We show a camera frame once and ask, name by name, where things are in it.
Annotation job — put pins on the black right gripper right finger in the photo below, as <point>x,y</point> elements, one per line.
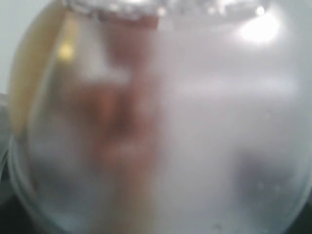
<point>303,224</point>

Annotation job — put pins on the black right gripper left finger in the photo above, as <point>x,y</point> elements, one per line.
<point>14,219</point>

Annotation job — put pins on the brown wooden blocks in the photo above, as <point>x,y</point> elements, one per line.
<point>120,106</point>

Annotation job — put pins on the clear domed shaker lid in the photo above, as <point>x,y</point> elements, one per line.
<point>235,127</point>

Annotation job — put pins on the gold coin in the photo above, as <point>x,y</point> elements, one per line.
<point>50,38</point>

